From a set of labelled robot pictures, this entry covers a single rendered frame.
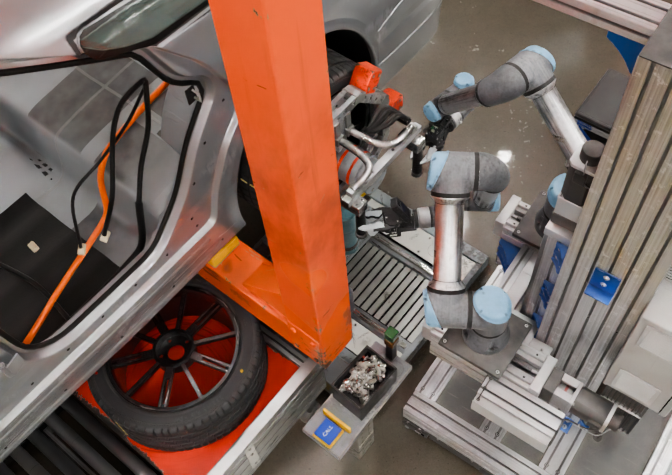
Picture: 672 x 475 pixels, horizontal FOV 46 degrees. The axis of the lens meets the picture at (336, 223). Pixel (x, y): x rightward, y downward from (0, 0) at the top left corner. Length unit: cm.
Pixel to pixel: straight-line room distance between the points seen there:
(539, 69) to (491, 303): 78
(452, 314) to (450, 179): 41
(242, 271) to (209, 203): 33
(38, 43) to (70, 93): 111
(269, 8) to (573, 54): 323
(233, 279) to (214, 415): 48
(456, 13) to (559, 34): 59
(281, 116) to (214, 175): 98
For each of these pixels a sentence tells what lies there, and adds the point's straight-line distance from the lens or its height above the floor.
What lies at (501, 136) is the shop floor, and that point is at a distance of 414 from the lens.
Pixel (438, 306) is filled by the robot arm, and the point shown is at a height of 104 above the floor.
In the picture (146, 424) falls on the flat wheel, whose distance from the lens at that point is 295.
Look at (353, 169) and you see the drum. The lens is 285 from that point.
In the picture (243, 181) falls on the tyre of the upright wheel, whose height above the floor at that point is 91.
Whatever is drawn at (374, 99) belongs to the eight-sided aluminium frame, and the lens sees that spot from 291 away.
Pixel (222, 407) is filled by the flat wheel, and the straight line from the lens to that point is 291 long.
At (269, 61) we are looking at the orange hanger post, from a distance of 159.
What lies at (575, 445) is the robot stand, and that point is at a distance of 318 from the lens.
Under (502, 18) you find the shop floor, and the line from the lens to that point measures 473.
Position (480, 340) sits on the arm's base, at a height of 88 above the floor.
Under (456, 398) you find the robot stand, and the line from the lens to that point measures 319.
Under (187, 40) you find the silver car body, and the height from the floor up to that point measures 167.
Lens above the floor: 319
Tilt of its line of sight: 57 degrees down
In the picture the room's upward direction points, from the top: 6 degrees counter-clockwise
